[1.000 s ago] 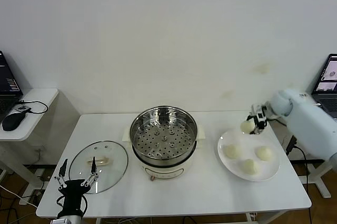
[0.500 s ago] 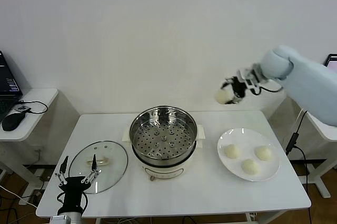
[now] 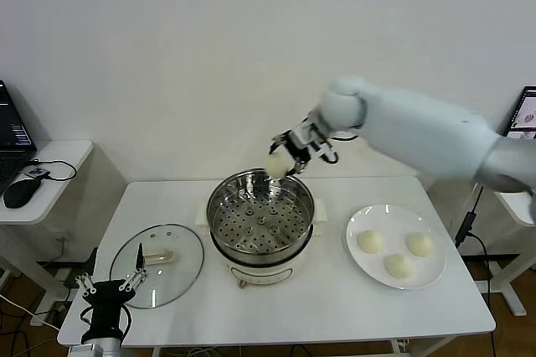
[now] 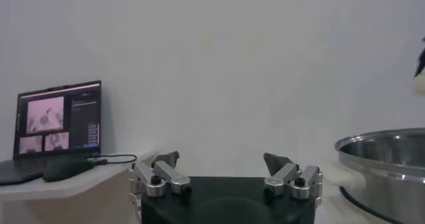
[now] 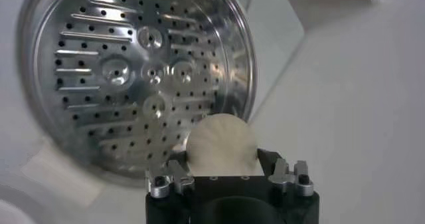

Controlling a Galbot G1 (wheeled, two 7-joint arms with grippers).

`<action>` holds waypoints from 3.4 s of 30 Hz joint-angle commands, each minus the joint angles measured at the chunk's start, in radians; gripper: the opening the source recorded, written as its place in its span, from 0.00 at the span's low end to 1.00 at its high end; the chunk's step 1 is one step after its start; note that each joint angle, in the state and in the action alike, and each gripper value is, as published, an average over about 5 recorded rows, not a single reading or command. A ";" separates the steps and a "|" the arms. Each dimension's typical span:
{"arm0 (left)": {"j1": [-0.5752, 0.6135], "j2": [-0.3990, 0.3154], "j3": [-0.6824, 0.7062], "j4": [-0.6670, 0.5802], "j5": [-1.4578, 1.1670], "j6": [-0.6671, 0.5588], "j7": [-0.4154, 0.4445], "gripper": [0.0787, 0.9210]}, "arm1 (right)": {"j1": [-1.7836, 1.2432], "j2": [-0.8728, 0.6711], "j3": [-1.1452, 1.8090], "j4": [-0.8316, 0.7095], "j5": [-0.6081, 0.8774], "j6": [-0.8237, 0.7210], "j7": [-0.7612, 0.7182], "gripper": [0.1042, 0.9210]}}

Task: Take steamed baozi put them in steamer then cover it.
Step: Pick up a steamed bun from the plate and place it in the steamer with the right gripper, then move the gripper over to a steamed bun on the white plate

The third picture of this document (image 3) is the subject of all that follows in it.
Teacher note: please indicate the grey laptop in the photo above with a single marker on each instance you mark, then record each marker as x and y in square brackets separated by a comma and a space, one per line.
[525, 118]

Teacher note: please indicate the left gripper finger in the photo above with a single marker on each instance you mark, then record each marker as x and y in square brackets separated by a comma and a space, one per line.
[136, 279]
[85, 285]

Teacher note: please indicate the white steamed baozi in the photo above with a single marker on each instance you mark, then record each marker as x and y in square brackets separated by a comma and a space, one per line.
[399, 267]
[278, 165]
[419, 244]
[370, 242]

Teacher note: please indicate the black laptop beside mouse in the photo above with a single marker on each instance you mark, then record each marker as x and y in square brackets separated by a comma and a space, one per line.
[10, 139]

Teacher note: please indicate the perforated steel steamer basket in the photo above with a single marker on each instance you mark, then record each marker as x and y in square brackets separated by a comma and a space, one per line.
[259, 223]

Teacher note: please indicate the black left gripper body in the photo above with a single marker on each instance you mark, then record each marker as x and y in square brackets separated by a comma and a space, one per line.
[106, 302]

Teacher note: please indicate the glass pot lid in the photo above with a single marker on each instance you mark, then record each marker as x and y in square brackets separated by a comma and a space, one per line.
[176, 256]

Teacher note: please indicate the steel steamer pot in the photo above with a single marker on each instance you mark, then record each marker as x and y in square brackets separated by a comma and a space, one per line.
[259, 275]

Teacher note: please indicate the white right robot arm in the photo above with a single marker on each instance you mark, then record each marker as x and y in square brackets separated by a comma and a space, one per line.
[419, 130]

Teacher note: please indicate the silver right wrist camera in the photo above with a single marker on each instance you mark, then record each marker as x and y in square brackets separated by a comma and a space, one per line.
[328, 156]

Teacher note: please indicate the white round plate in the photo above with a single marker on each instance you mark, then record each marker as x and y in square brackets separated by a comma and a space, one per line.
[363, 268]

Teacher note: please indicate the white side table with label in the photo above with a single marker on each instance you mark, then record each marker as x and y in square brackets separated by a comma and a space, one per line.
[519, 210]

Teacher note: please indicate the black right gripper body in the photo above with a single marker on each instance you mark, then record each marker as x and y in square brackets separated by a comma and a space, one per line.
[307, 139]

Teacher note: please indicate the white side table with mouse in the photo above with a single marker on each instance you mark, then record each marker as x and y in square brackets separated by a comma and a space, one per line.
[63, 156]

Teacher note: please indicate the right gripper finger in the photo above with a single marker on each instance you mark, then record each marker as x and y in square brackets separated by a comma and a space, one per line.
[282, 140]
[299, 162]

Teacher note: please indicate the black computer mouse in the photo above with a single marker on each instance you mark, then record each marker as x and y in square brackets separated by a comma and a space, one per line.
[21, 193]

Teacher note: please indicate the white power strip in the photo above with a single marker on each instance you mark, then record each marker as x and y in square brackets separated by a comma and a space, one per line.
[44, 320]

